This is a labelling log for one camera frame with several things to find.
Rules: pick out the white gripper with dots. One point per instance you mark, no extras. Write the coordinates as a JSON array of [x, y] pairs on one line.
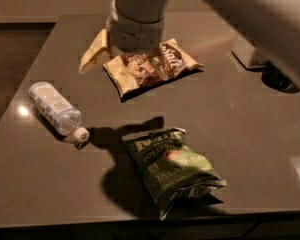
[[136, 34]]

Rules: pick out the clear blue plastic water bottle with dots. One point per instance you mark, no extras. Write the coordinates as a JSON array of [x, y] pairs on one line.
[[58, 111]]

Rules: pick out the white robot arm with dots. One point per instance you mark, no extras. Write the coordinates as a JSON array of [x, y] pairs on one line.
[[273, 26]]

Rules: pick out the brown salt chips bag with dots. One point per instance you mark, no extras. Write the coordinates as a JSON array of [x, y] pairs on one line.
[[133, 72]]

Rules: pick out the white ceramic canister jar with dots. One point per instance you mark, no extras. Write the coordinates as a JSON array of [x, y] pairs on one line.
[[247, 54]]

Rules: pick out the green jalapeno chips bag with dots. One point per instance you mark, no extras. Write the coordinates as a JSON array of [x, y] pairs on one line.
[[170, 169]]

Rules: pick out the dark wire basket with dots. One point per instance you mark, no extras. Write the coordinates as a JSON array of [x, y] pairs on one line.
[[275, 79]]

